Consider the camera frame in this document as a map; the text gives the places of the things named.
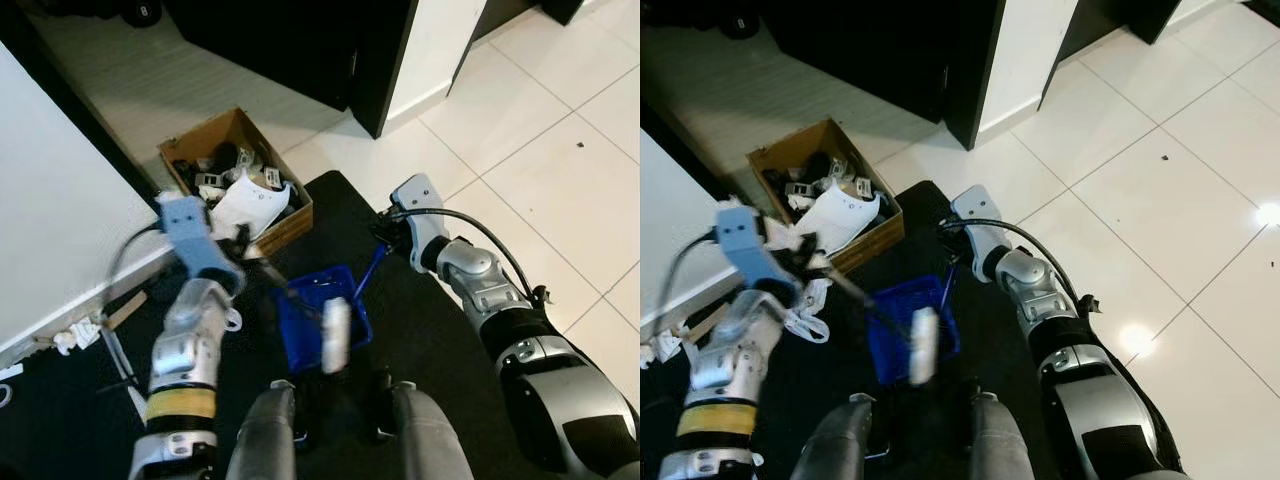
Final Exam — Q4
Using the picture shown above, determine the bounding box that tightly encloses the brown cardboard strip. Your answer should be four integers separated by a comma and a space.
104, 291, 149, 329
688, 304, 731, 343

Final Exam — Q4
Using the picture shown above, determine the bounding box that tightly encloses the light blue left wrist camera mount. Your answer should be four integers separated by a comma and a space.
714, 204, 803, 303
157, 194, 247, 293

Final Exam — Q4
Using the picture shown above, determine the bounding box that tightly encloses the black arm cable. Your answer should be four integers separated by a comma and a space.
384, 207, 539, 303
664, 232, 723, 323
104, 224, 167, 303
940, 217, 1089, 309

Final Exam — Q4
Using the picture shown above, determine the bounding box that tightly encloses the brown cardboard box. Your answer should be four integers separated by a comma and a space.
746, 117, 907, 274
157, 106, 315, 260

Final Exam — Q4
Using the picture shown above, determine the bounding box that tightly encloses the white desk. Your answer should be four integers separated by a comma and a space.
0, 40, 177, 369
640, 126, 743, 346

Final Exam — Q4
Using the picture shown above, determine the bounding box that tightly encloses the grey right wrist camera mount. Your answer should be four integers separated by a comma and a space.
950, 185, 1013, 283
389, 174, 453, 273

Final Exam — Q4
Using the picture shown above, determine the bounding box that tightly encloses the grey left robot leg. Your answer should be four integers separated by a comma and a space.
227, 384, 300, 480
814, 392, 883, 480

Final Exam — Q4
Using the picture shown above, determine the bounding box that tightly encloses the small black cabinet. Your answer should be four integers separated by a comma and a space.
452, 0, 587, 93
1040, 0, 1183, 101

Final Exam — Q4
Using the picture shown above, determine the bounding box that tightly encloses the grey right robot leg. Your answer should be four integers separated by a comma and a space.
384, 380, 473, 480
968, 391, 1043, 480

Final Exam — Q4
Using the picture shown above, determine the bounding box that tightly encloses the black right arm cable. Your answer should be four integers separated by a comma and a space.
384, 207, 539, 303
940, 217, 1089, 309

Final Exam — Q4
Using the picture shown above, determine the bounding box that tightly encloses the white brush with black handle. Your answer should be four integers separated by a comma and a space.
248, 258, 353, 375
828, 268, 942, 387

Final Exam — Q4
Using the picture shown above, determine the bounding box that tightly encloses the grey robot leg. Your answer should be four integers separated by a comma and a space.
384, 380, 473, 480
814, 392, 883, 480
968, 391, 1043, 480
227, 384, 300, 480

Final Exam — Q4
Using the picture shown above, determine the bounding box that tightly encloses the white crumpled paper scrap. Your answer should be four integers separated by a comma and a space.
648, 328, 687, 367
52, 316, 105, 357

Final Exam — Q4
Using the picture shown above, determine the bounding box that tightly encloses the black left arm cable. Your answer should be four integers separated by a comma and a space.
664, 232, 723, 323
104, 224, 167, 303

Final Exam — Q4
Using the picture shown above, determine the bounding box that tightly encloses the blue dustpan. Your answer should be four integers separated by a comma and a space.
274, 243, 389, 374
864, 262, 963, 387

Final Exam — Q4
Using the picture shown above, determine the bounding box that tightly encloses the white plastic shell piece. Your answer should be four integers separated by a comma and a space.
211, 170, 297, 242
798, 184, 883, 253

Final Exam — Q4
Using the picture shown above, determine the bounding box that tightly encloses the black floor mat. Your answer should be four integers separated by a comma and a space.
640, 180, 1061, 480
0, 170, 549, 480

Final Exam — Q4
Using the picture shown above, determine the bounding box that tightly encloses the large black cabinet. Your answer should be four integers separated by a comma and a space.
764, 0, 1007, 152
163, 0, 422, 140

